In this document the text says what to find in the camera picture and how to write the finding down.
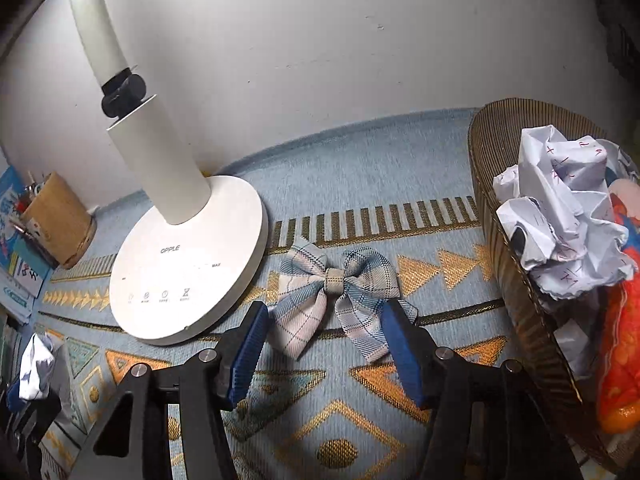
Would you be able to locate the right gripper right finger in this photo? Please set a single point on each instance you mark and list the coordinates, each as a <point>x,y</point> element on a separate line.
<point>485,422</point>

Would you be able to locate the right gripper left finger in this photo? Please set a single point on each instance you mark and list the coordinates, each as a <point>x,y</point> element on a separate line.
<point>130,440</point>

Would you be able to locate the white paper ball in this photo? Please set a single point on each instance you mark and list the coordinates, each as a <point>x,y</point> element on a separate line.
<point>37,365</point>

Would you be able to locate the stack of books left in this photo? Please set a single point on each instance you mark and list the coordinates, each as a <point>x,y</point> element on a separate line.
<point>16,310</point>

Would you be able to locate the red snack packet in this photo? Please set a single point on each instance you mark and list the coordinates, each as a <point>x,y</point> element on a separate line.
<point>618,379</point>

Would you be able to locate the blue cover workbook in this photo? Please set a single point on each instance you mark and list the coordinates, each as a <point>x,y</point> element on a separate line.
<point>26,267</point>

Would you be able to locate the white desk lamp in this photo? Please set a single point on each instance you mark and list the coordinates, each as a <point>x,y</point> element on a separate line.
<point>190,257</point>

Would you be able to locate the bamboo pen holder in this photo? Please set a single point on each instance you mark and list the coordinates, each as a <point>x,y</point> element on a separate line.
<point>60,222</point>

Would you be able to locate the crumpled papers in basket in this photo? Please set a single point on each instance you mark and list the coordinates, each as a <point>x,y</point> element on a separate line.
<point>556,210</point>

